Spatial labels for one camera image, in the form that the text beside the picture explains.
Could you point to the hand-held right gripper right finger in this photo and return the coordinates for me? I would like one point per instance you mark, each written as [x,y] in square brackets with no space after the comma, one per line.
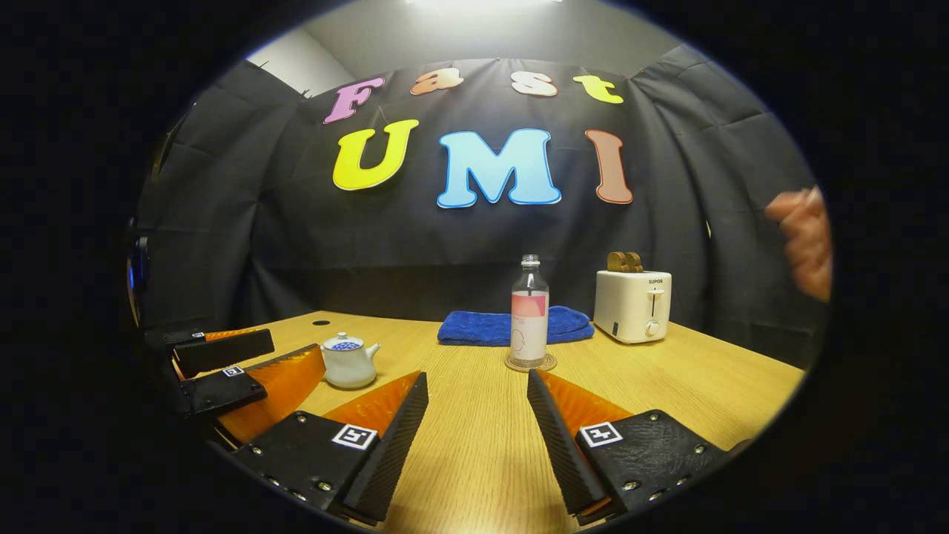
[560,445]

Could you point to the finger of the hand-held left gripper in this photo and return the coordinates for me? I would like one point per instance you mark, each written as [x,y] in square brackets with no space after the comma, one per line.
[230,348]
[222,389]

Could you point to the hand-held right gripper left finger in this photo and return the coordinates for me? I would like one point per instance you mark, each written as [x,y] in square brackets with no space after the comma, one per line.
[393,452]

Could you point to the round brown coaster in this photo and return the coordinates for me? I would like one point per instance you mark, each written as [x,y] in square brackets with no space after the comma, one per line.
[550,365]

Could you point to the white spouted teacup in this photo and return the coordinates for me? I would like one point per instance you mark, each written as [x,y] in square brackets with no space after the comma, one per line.
[348,371]

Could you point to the white blue-patterned teacup lid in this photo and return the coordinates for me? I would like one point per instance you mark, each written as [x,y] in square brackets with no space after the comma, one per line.
[345,344]

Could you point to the clear pink-label water bottle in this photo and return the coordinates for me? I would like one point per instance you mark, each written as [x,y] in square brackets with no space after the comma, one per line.
[529,326]

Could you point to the blue folded towel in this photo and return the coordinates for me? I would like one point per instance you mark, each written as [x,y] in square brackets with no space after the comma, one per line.
[474,326]

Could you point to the white toaster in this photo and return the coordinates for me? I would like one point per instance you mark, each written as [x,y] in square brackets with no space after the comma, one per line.
[630,308]

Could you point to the brown bread slice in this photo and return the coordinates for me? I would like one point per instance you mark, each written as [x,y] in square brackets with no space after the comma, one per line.
[635,262]
[617,262]

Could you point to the black backdrop cloth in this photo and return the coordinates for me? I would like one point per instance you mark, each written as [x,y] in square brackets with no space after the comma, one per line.
[415,245]

